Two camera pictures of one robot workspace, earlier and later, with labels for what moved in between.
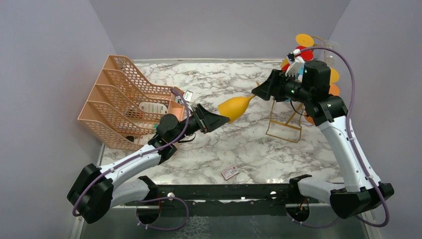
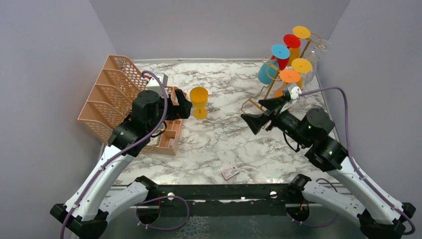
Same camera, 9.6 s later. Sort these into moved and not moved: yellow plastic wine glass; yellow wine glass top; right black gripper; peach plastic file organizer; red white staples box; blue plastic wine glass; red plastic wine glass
Moved: yellow wine glass top; blue plastic wine glass; right black gripper; yellow plastic wine glass; red plastic wine glass
Not moved: red white staples box; peach plastic file organizer
